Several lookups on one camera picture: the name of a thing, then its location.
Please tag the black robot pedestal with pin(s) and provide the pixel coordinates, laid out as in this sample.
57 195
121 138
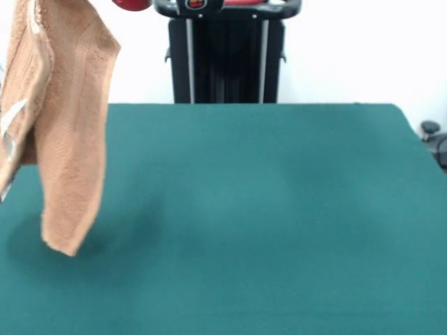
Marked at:
227 63

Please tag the dark green table cloth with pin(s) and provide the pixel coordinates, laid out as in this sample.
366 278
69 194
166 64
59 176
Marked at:
244 227

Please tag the tan terry towel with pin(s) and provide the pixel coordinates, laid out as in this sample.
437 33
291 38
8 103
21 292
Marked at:
70 139

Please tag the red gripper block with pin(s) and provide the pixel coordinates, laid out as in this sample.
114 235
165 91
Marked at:
132 4

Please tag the black office chair base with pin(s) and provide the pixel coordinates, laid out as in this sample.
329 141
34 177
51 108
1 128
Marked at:
433 136

